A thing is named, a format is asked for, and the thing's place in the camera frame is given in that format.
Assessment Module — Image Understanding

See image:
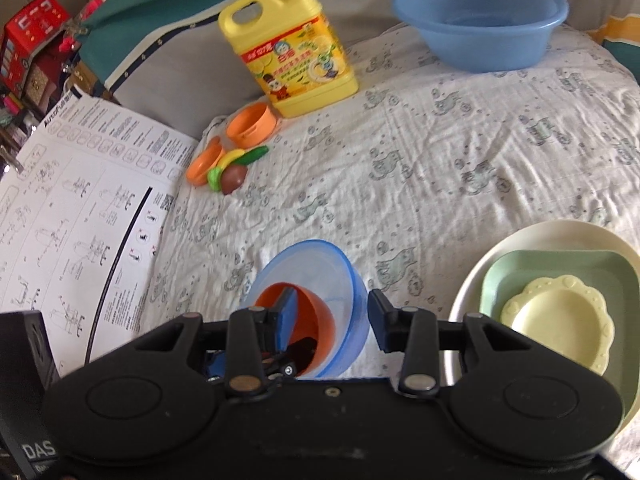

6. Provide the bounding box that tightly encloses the green square plate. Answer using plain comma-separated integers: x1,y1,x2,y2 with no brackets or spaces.
479,248,640,421

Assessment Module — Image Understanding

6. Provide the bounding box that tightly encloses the yellow detergent bottle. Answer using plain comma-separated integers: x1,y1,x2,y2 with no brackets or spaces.
217,0,360,119

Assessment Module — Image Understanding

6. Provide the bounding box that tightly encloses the white printed blanket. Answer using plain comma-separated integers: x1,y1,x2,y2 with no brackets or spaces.
135,22,640,480

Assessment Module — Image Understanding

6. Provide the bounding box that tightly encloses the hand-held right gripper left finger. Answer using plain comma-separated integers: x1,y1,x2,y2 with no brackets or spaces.
127,285,301,397

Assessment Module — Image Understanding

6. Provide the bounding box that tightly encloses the orange plastic bowl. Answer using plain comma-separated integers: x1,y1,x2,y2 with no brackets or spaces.
255,282,336,378

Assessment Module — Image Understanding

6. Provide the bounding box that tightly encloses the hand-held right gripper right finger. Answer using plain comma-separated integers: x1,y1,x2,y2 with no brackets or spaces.
367,289,532,397

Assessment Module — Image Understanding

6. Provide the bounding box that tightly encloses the orange toy pot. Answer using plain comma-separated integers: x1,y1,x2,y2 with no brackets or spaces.
226,101,279,150

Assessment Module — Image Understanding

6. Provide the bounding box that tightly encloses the red cardboard box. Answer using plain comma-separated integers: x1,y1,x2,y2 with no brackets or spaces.
0,0,71,91

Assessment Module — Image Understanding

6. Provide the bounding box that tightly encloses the blue plastic basin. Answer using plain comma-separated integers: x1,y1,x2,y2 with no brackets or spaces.
391,0,570,74

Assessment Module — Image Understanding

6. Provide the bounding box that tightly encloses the brown toy vegetable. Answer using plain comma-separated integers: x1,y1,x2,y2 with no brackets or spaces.
221,164,249,196

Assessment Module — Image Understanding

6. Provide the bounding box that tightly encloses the teal grey sofa cover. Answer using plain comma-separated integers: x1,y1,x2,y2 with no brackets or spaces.
80,0,640,136

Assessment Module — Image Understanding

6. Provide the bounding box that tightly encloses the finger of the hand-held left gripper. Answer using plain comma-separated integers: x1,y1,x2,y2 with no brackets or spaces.
205,349,229,377
267,337,323,379

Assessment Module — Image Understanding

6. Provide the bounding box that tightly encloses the striped cushion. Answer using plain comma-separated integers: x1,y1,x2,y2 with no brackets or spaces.
597,15,640,81

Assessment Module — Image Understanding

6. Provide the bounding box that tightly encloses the yellow toy banana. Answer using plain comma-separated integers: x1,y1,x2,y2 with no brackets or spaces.
216,149,247,170

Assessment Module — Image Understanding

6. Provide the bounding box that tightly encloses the yellow flower-shaped plate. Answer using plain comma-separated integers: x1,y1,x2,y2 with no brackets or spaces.
500,276,616,377

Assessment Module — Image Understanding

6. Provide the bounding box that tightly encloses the large white plate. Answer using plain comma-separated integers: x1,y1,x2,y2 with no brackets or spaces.
447,219,640,436

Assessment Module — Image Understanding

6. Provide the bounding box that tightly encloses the white instruction sheet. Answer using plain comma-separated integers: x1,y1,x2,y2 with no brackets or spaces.
0,92,200,378

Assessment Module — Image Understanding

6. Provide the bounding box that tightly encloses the dark green toy vegetable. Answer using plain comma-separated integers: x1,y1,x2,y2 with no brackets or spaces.
240,145,270,166

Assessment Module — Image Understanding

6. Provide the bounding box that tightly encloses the blue translucent bowl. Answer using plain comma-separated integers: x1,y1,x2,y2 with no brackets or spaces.
245,239,371,378

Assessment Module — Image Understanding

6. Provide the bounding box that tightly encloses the orange toy lid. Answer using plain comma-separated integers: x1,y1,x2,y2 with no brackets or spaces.
186,136,227,187

